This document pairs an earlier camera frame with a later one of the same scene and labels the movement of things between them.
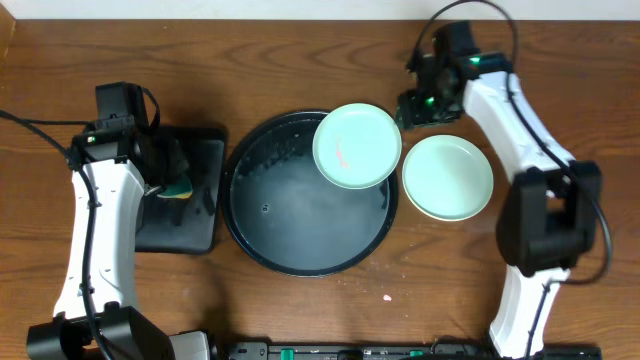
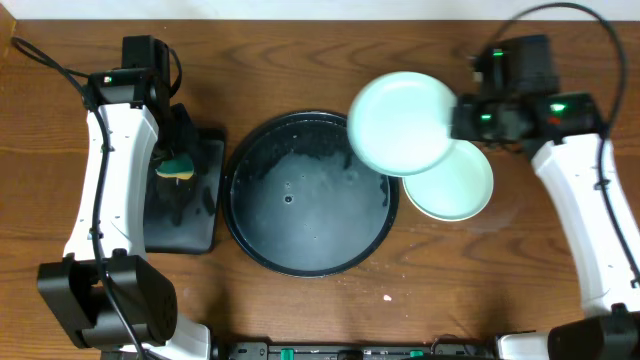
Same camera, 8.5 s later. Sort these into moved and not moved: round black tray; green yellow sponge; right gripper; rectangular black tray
Moved: right gripper; green yellow sponge
Not moved: rectangular black tray; round black tray
